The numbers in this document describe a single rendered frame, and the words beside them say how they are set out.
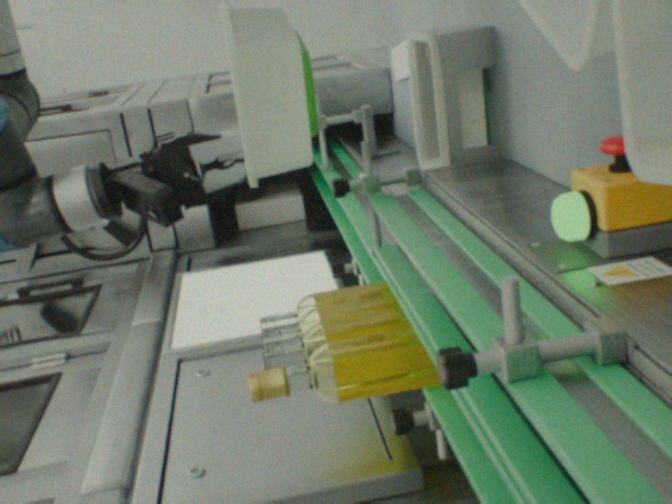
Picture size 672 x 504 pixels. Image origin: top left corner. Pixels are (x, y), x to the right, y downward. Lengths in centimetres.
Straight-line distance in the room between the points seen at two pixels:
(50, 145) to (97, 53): 275
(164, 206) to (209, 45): 380
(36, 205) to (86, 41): 376
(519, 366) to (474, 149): 66
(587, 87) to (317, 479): 53
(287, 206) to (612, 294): 153
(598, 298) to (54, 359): 114
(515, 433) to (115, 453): 63
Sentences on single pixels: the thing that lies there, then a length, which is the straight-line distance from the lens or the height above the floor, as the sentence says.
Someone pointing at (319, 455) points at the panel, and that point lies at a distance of 102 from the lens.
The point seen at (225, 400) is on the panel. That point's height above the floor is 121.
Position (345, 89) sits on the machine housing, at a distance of 197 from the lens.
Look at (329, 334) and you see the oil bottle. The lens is 95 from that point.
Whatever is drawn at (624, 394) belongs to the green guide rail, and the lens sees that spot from 56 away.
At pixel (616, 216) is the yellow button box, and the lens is 73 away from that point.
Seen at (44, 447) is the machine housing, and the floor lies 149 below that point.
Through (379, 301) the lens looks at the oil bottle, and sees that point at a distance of 103.
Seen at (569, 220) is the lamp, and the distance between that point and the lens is 74.
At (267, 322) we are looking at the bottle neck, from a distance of 107.
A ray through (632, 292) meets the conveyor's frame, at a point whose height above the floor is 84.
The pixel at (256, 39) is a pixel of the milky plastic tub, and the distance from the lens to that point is 86.
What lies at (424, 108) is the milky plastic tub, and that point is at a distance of 133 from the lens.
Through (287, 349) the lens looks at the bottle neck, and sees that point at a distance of 97.
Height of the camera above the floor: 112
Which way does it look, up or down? 5 degrees down
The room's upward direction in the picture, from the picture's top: 100 degrees counter-clockwise
